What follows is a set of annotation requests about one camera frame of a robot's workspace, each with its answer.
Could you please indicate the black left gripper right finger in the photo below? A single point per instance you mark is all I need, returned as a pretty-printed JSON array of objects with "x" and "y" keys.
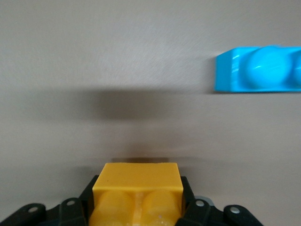
[{"x": 202, "y": 214}]

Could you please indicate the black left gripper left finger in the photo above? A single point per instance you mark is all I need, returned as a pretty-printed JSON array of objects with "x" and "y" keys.
[{"x": 70, "y": 214}]

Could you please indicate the yellow two-stud block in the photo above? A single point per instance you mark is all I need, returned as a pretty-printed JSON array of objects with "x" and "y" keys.
[{"x": 138, "y": 179}]

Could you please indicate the blue three-stud block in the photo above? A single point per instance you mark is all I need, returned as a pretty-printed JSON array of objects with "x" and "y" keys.
[{"x": 263, "y": 68}]

